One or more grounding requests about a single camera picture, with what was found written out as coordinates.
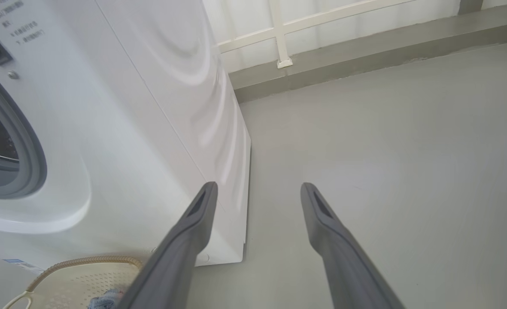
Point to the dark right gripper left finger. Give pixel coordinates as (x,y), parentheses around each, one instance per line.
(176,262)

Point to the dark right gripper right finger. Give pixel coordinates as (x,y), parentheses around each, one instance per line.
(347,266)

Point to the blue patterned garment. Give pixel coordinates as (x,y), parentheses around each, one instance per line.
(105,300)

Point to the cream perforated laundry basket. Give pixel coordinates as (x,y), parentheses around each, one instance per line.
(77,283)

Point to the white front-load washing machine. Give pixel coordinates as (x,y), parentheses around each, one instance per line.
(129,107)

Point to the round drain filter cover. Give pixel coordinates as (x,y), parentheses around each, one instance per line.
(202,258)

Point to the blue energy label sticker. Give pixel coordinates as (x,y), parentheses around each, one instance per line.
(19,265)

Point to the white metal railing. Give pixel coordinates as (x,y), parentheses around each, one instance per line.
(281,38)

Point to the printed warning text label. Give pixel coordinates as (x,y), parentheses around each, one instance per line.
(17,21)

